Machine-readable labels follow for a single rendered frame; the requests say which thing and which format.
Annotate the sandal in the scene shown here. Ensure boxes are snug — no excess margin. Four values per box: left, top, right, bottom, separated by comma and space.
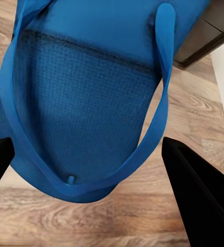
0, 0, 211, 203

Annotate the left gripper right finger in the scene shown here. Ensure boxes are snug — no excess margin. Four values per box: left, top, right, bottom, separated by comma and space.
161, 137, 224, 247

